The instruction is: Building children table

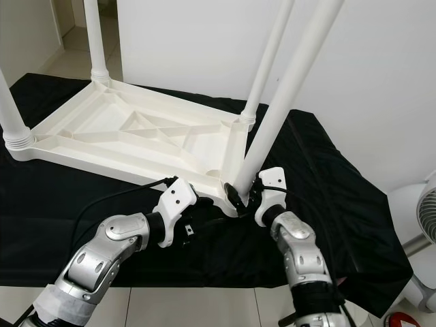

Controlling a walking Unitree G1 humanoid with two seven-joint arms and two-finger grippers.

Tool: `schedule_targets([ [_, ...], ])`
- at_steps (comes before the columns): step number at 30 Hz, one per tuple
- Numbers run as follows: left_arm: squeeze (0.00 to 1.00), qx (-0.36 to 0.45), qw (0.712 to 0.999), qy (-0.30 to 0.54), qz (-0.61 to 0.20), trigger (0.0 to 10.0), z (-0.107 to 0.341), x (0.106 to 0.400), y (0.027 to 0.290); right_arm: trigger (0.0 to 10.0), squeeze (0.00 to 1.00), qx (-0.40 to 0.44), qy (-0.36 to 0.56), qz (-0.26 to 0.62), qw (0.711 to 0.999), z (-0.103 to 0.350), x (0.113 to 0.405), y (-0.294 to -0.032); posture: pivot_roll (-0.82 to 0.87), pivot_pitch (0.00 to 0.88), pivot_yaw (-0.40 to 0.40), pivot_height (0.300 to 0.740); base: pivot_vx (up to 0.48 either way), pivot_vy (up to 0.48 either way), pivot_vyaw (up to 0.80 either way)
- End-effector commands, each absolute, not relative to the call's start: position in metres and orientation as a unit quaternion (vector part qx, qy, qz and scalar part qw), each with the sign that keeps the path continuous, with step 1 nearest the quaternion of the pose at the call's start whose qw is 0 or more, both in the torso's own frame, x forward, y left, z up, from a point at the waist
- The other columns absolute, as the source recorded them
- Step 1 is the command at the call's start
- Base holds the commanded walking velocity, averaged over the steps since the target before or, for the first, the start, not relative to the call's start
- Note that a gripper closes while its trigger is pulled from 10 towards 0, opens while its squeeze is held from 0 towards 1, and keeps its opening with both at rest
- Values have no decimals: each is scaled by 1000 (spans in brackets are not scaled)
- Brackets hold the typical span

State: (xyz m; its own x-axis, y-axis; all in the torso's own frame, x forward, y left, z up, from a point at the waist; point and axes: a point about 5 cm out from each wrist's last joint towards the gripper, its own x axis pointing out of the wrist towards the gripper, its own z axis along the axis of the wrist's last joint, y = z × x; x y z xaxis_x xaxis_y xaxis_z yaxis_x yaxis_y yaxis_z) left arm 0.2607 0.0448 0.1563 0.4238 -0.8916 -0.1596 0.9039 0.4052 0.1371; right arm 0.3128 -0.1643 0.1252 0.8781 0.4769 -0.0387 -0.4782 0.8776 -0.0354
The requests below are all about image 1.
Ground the grey metal tube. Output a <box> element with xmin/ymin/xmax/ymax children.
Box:
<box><xmin>402</xmin><ymin>235</ymin><xmax>436</xmax><ymax>255</ymax></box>

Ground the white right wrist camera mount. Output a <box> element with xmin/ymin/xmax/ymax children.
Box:
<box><xmin>255</xmin><ymin>167</ymin><xmax>287</xmax><ymax>228</ymax></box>

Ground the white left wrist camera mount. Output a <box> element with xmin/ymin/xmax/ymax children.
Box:
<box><xmin>159</xmin><ymin>178</ymin><xmax>200</xmax><ymax>247</ymax></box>

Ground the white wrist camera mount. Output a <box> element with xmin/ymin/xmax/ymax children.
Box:
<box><xmin>255</xmin><ymin>167</ymin><xmax>287</xmax><ymax>228</ymax></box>
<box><xmin>159</xmin><ymin>178</ymin><xmax>200</xmax><ymax>247</ymax></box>

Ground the white door frame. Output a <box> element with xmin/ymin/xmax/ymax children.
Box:
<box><xmin>51</xmin><ymin>0</ymin><xmax>76</xmax><ymax>40</ymax></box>

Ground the black table cloth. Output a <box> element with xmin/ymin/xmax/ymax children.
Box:
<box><xmin>0</xmin><ymin>74</ymin><xmax>418</xmax><ymax>318</ymax></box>

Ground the white plastic table leg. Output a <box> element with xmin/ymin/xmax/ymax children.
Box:
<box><xmin>240</xmin><ymin>0</ymin><xmax>296</xmax><ymax>125</ymax></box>
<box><xmin>83</xmin><ymin>0</ymin><xmax>112</xmax><ymax>84</ymax></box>
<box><xmin>232</xmin><ymin>0</ymin><xmax>345</xmax><ymax>196</ymax></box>
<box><xmin>0</xmin><ymin>68</ymin><xmax>37</xmax><ymax>151</ymax></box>

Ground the red round object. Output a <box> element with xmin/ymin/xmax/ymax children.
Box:
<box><xmin>385</xmin><ymin>313</ymin><xmax>420</xmax><ymax>327</ymax></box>

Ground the white electric fan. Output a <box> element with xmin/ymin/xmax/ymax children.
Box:
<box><xmin>388</xmin><ymin>170</ymin><xmax>436</xmax><ymax>311</ymax></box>

